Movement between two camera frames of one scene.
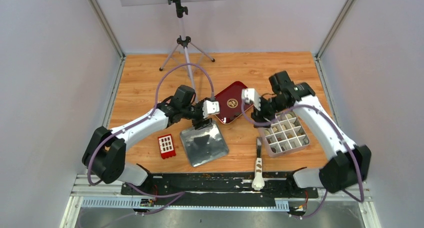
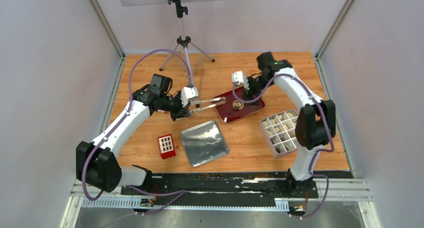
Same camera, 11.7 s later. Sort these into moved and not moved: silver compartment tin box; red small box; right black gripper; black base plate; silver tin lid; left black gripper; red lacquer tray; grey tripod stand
Moved: red lacquer tray; right black gripper; left black gripper
Not moved: grey tripod stand; black base plate; silver tin lid; red small box; silver compartment tin box
